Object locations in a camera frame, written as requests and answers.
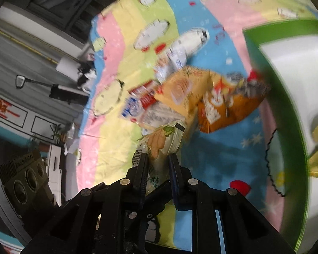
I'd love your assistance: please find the yellow snack bag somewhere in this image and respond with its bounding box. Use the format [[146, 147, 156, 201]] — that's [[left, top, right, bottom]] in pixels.
[[155, 67, 215, 120]]

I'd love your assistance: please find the green box with white inside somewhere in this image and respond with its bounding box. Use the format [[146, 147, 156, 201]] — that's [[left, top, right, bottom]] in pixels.
[[242, 18, 318, 254]]

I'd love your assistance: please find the orange chip bag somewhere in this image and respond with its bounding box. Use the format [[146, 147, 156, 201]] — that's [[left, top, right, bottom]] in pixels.
[[197, 71, 271, 134]]

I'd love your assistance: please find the white packet with blue print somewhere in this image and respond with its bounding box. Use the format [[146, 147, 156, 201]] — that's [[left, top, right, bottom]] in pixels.
[[154, 41, 194, 84]]

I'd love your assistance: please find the red and white snack packet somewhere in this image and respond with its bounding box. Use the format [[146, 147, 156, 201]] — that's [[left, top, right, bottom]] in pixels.
[[128, 79, 162, 109]]

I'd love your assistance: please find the white cabinet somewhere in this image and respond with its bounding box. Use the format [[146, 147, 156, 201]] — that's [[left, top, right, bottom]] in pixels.
[[46, 144, 67, 189]]

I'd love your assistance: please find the black stand with pole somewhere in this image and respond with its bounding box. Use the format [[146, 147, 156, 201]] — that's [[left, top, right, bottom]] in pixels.
[[15, 75, 88, 104]]

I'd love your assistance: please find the white packet with small text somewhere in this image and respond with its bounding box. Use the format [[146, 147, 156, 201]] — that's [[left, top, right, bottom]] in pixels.
[[140, 103, 187, 134]]

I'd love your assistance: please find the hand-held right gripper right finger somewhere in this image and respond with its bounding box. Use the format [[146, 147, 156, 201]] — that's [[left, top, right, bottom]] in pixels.
[[168, 154, 297, 254]]

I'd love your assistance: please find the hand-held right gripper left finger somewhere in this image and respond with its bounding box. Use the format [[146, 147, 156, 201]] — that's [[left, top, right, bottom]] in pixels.
[[21, 154, 150, 254]]

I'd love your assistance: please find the green and white snack packet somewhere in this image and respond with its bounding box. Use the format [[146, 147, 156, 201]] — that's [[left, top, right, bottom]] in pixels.
[[132, 120, 187, 192]]

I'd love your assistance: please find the dark window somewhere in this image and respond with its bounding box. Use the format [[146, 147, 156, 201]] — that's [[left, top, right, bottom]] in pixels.
[[26, 0, 124, 33]]

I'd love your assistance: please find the blue and white snack packet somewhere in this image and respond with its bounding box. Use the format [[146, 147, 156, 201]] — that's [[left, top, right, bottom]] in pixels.
[[119, 97, 146, 123]]

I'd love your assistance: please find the black and white cat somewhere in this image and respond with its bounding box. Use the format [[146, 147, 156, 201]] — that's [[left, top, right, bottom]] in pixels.
[[76, 61, 99, 91]]

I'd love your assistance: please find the red wall decoration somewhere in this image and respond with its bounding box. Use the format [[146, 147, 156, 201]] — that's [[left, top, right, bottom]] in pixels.
[[0, 97, 21, 120]]

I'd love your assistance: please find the striped printed blanket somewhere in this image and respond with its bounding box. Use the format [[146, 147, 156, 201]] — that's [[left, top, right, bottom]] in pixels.
[[77, 0, 318, 254]]

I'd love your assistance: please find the potted plant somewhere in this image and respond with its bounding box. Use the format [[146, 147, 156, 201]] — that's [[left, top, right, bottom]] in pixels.
[[50, 124, 67, 145]]

